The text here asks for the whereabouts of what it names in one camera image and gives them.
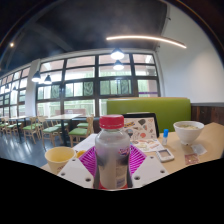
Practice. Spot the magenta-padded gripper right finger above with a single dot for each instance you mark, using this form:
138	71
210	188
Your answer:
150	170

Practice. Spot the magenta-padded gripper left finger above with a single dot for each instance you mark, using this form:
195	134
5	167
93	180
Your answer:
76	171

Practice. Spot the pendant ceiling lamps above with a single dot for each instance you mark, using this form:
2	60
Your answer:
117	54

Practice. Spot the green-seated wooden chairs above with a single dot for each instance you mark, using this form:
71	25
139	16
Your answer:
50	129

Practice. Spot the small white packet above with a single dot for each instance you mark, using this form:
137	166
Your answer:
199	149

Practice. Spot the white bowl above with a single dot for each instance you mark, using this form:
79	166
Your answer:
188	131

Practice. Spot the wooden dining table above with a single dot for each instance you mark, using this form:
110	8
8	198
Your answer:
63	117
18	118

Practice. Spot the clear red-capped drink bottle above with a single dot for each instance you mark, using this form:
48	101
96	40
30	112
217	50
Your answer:
112	156

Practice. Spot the green upholstered bench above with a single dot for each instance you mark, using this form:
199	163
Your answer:
150	110

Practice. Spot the small blue-capped white bottle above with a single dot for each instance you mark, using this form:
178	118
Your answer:
165	136

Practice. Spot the small reddish packet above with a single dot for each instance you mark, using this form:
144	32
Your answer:
191	159

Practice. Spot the small white handheld device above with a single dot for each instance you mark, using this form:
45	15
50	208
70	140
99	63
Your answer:
165	155

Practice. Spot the black-framed window wall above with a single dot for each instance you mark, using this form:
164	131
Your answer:
83	83

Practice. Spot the curved linear ceiling light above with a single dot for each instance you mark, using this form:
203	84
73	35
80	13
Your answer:
146	38

